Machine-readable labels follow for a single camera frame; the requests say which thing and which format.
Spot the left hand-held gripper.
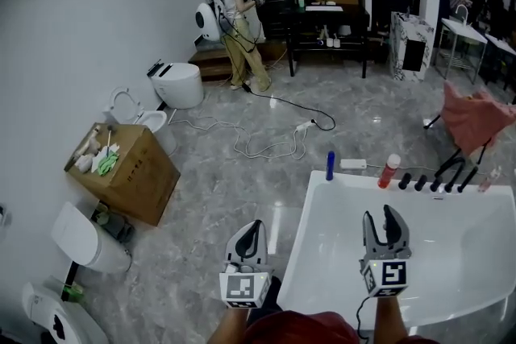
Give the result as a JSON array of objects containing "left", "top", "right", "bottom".
[{"left": 219, "top": 219, "right": 273, "bottom": 310}]

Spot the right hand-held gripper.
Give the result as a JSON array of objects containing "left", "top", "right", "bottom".
[{"left": 358, "top": 204, "right": 413, "bottom": 299}]

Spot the white bathtub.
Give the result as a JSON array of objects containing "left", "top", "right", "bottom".
[{"left": 277, "top": 169, "right": 516, "bottom": 329}]

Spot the person's right forearm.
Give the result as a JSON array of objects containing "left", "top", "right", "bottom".
[{"left": 374, "top": 296, "right": 410, "bottom": 344}]

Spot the person's left forearm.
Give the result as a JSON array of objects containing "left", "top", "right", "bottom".
[{"left": 207, "top": 308, "right": 249, "bottom": 344}]

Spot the red bottle with white cap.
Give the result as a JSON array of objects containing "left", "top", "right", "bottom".
[{"left": 377, "top": 153, "right": 402, "bottom": 189}]

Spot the black arched faucet spout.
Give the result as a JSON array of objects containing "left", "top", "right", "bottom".
[{"left": 434, "top": 156, "right": 467, "bottom": 193}]

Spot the person's red shirt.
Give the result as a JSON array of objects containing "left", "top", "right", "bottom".
[{"left": 241, "top": 309, "right": 440, "bottom": 344}]

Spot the black hand shower wand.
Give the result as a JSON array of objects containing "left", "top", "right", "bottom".
[{"left": 457, "top": 166, "right": 480, "bottom": 193}]

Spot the small clear pink bottle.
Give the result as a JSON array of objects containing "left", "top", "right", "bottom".
[{"left": 478, "top": 166, "right": 503, "bottom": 193}]

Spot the closed brown cardboard box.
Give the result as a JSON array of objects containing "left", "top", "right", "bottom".
[{"left": 64, "top": 122, "right": 181, "bottom": 226}]

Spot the dark grey bag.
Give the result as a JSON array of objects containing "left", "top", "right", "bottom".
[{"left": 91, "top": 203, "right": 136, "bottom": 242}]

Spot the pink cloth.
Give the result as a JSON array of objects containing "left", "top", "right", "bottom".
[{"left": 441, "top": 80, "right": 516, "bottom": 157}]

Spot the white toilet with closed lid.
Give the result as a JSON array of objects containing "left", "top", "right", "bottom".
[{"left": 50, "top": 201, "right": 133, "bottom": 275}]

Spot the white toilet with raised seat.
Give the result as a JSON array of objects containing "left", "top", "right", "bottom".
[{"left": 102, "top": 86, "right": 177, "bottom": 158}]

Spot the green cloth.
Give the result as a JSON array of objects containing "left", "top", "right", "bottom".
[{"left": 98, "top": 151, "right": 120, "bottom": 176}]

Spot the white smart toilet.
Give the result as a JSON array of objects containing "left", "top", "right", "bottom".
[{"left": 147, "top": 59, "right": 205, "bottom": 110}]

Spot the green bottle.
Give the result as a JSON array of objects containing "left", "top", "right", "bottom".
[{"left": 60, "top": 281, "right": 85, "bottom": 301}]

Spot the white crumpled cloth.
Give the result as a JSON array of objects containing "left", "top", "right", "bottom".
[{"left": 74, "top": 152, "right": 94, "bottom": 173}]

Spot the wooden step platform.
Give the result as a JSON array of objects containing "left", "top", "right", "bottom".
[{"left": 188, "top": 39, "right": 289, "bottom": 82}]

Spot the beige plastic bottle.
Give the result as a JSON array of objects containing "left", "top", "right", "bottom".
[{"left": 74, "top": 124, "right": 102, "bottom": 156}]

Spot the marble pattern cabinet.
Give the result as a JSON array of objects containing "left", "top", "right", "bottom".
[{"left": 389, "top": 10, "right": 435, "bottom": 84}]

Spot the white sink stand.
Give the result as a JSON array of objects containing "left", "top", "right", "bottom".
[{"left": 434, "top": 4, "right": 489, "bottom": 85}]

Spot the black table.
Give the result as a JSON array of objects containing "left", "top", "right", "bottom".
[{"left": 285, "top": 6, "right": 371, "bottom": 80}]

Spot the black cabinet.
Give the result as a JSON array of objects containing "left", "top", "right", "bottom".
[{"left": 370, "top": 0, "right": 420, "bottom": 33}]

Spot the black dresser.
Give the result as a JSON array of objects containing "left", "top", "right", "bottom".
[{"left": 254, "top": 0, "right": 299, "bottom": 40}]

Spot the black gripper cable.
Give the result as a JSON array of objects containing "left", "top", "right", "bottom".
[{"left": 355, "top": 296, "right": 370, "bottom": 344}]

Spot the white cable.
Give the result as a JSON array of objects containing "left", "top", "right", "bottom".
[{"left": 168, "top": 114, "right": 302, "bottom": 160}]

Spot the black chair frame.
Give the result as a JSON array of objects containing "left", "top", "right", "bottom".
[{"left": 422, "top": 114, "right": 497, "bottom": 174}]

